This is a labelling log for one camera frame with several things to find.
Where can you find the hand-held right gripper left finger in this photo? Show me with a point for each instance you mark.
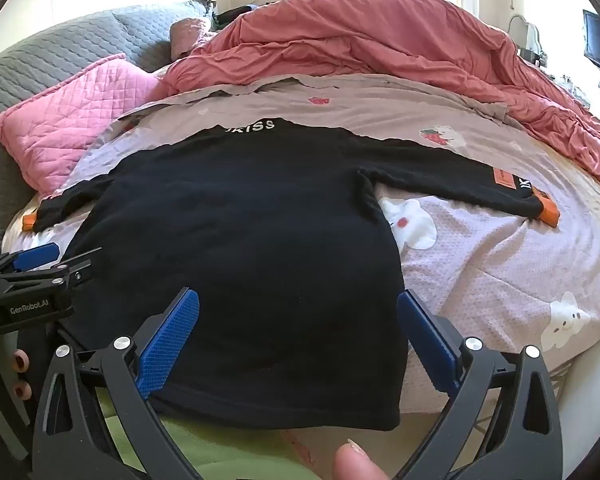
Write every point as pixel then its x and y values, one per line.
pixel 170 340

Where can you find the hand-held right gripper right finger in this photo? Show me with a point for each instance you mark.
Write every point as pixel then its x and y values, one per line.
pixel 430 345

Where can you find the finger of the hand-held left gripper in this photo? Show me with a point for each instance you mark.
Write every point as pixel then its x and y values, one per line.
pixel 75 268
pixel 35 256

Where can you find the black sweater with orange cuffs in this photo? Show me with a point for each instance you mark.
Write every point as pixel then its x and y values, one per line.
pixel 240 240

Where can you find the dark green clothes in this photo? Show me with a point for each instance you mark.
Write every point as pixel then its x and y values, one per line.
pixel 232 14

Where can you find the person's left hand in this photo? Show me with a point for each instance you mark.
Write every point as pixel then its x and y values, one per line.
pixel 21 361

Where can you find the person's right hand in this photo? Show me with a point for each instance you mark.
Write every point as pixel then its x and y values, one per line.
pixel 357 462

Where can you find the strawberry printed blanket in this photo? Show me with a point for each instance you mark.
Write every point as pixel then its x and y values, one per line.
pixel 480 260

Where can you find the light green garment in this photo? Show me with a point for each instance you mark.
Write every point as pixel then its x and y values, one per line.
pixel 220 452

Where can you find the pink quilted bedspread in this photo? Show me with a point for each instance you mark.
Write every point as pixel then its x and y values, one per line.
pixel 70 110

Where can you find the grey quilted pillow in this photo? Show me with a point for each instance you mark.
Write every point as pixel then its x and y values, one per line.
pixel 40 50

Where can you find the small dusty pink pillow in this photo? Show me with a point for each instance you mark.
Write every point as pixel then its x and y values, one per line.
pixel 187 35

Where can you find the salmon pink duvet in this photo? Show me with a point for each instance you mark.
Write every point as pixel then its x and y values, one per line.
pixel 380 35

